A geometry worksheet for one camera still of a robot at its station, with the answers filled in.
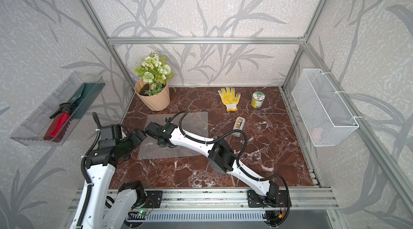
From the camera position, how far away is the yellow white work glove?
3.62 ft

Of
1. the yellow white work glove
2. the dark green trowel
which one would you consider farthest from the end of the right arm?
the yellow white work glove

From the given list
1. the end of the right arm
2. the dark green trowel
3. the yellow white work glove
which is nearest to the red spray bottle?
the dark green trowel

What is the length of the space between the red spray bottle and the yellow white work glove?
2.64 ft

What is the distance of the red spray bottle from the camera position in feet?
1.86
